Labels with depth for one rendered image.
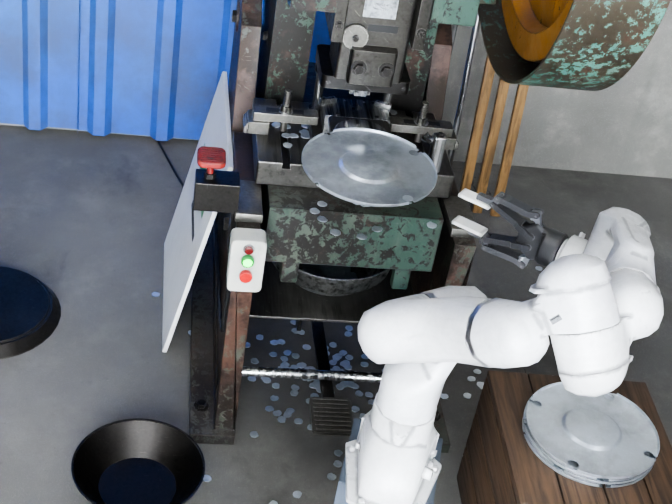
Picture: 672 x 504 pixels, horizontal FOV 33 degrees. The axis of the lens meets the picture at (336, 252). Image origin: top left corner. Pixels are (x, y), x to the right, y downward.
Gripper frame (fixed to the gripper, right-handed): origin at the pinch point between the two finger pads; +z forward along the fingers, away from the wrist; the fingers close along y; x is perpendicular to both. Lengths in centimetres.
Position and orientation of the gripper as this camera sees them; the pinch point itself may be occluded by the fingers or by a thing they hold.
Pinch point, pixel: (471, 211)
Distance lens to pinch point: 230.6
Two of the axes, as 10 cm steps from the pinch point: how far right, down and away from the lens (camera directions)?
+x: -5.4, 4.2, -7.2
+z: -8.3, -4.1, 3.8
